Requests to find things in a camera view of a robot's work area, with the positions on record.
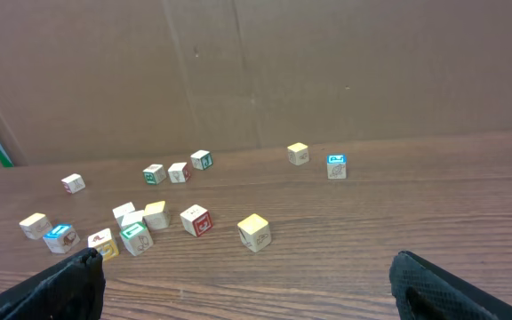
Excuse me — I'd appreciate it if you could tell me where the ice cream wooden block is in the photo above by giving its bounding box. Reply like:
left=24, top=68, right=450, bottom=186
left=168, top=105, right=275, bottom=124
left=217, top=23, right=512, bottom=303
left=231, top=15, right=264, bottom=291
left=167, top=162, right=191, bottom=183

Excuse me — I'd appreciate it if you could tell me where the brown cardboard backdrop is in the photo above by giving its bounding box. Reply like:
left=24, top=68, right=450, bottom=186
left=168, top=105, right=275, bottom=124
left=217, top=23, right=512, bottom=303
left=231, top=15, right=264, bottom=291
left=0, top=1, right=512, bottom=165

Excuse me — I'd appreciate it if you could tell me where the dark green J wooden block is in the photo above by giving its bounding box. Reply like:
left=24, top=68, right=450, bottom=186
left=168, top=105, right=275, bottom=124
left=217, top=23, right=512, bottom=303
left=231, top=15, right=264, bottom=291
left=190, top=149, right=213, bottom=171

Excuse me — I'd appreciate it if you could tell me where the red C wooden block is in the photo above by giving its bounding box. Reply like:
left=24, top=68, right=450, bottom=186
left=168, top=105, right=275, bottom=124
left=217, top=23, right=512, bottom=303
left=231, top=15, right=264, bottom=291
left=112, top=202, right=135, bottom=228

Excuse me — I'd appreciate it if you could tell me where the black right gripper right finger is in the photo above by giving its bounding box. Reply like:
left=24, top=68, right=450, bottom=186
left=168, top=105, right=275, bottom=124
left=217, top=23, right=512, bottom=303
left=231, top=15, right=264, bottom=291
left=389, top=251, right=512, bottom=320

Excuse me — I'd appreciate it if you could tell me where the plain I wooden block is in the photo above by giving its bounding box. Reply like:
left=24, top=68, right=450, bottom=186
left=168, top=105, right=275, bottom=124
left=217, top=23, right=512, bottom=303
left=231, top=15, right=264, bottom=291
left=180, top=204, right=213, bottom=237

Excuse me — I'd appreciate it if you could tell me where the yellow S wooden block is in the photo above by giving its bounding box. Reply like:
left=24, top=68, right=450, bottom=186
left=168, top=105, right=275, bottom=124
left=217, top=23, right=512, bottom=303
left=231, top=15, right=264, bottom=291
left=143, top=201, right=171, bottom=230

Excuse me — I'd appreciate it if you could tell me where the yellow top far block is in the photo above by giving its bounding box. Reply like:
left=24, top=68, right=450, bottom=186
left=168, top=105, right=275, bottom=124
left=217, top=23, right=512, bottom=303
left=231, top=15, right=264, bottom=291
left=287, top=142, right=309, bottom=165

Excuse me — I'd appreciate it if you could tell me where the yellow top left block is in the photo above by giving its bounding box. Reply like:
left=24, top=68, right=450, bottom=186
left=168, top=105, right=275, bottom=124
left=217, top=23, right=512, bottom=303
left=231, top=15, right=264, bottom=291
left=20, top=212, right=52, bottom=240

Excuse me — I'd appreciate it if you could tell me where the green L wooden block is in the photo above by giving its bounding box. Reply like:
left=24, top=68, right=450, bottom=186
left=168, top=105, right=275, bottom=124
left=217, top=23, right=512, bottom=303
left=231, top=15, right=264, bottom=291
left=120, top=222, right=154, bottom=256

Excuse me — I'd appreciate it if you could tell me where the red bird yellow block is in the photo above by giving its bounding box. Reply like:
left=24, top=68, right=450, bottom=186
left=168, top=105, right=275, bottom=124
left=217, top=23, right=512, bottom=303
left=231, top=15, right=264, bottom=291
left=87, top=228, right=119, bottom=261

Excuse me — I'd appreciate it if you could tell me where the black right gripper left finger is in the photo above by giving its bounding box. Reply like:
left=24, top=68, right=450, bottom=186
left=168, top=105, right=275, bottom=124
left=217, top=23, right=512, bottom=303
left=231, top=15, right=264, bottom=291
left=0, top=248, right=106, bottom=320

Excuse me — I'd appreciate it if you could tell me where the blue T wooden block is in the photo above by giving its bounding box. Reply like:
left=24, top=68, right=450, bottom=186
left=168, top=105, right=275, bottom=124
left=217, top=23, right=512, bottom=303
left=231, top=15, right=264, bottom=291
left=43, top=224, right=80, bottom=254

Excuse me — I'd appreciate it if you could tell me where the yellow top duck block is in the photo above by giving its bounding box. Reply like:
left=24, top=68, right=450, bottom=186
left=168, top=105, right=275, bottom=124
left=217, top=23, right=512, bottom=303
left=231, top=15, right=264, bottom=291
left=237, top=213, right=272, bottom=252

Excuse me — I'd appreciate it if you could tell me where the blue top turtle block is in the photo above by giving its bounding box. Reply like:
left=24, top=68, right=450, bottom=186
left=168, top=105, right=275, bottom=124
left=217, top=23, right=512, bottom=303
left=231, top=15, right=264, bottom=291
left=326, top=154, right=347, bottom=180

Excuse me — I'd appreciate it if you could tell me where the green B wooden block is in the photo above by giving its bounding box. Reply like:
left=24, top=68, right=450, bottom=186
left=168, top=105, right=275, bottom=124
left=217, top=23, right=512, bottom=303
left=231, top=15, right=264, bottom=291
left=142, top=164, right=166, bottom=185

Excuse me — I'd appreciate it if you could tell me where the red U wooden block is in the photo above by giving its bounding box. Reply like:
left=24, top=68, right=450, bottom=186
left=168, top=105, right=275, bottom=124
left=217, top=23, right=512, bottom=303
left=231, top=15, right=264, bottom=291
left=61, top=173, right=85, bottom=194

